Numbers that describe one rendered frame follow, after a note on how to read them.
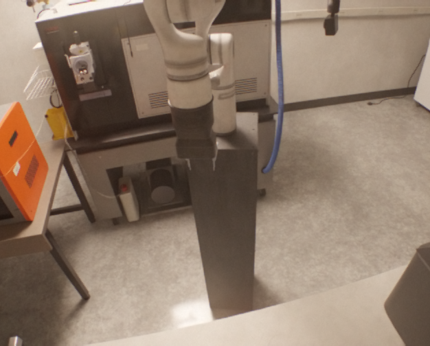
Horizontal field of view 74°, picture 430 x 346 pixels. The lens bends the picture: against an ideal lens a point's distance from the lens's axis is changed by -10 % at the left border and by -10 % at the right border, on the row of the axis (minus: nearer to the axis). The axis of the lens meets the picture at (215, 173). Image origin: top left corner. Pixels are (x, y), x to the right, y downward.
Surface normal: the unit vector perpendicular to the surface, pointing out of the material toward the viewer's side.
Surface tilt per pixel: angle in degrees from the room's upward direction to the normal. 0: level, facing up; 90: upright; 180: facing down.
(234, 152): 90
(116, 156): 90
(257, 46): 90
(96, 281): 0
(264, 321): 0
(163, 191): 90
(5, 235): 0
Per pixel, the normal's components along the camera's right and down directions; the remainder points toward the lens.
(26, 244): 0.21, 0.61
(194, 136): -0.10, 0.75
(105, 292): -0.07, -0.77
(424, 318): -0.98, 0.18
